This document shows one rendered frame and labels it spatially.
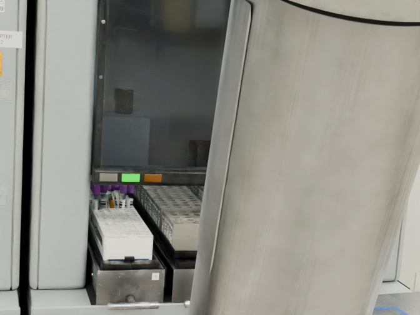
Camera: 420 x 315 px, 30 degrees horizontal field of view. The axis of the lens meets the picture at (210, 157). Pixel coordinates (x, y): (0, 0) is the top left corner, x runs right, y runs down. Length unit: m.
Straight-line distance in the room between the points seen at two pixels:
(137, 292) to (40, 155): 0.33
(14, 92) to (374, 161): 1.27
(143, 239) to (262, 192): 1.25
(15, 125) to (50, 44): 0.17
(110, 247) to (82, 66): 0.36
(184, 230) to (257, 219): 1.29
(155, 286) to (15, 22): 0.58
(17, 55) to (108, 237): 0.40
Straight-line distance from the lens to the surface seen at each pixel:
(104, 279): 1.57
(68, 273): 1.65
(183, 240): 1.65
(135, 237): 1.59
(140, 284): 1.58
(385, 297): 1.50
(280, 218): 0.35
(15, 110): 1.57
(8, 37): 1.56
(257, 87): 0.33
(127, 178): 1.58
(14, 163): 1.59
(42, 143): 1.58
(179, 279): 1.59
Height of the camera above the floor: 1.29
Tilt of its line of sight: 10 degrees down
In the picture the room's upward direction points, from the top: 4 degrees clockwise
